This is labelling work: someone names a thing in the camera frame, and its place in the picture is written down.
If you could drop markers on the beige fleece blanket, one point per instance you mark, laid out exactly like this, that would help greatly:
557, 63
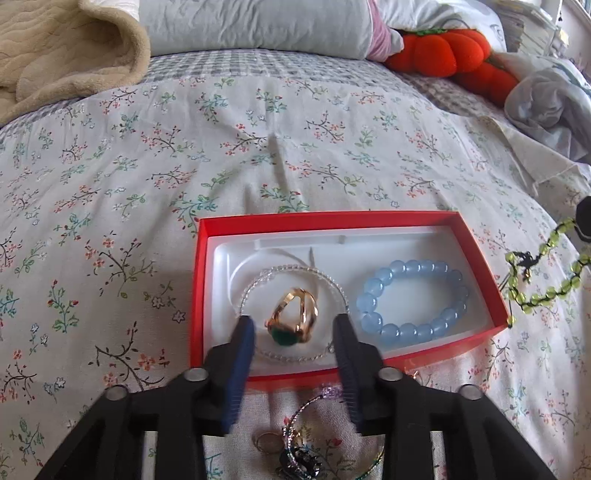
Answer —
60, 46

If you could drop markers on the pink striped pillow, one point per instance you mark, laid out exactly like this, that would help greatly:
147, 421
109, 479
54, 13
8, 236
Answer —
385, 39

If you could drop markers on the floral bed quilt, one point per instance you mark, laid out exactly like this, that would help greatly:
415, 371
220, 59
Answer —
277, 138

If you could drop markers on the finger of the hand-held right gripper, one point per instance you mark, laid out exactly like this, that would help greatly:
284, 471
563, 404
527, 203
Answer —
584, 217

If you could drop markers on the orange pumpkin plush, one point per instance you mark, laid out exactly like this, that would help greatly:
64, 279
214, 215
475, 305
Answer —
443, 50

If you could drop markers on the grey crumpled cloth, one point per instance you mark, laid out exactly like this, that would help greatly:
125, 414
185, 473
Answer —
545, 101

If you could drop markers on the silver bangle with charms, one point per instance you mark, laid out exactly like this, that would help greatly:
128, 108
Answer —
328, 393

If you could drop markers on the dark beaded jewelry piece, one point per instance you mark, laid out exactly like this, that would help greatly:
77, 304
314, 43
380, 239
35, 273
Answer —
300, 459

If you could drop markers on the green thin bangle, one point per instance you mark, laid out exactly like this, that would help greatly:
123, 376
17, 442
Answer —
377, 457

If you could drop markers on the stack of papers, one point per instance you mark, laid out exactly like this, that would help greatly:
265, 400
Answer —
526, 27

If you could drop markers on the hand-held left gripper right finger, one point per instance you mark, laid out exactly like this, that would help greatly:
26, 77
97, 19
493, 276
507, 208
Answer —
347, 369

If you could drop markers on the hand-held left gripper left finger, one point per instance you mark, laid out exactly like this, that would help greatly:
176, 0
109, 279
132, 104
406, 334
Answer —
240, 369

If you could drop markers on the red jewelry box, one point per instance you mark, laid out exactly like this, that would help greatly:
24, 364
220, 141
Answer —
207, 258

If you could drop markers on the grey pillow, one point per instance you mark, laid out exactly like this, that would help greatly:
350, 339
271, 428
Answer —
258, 23

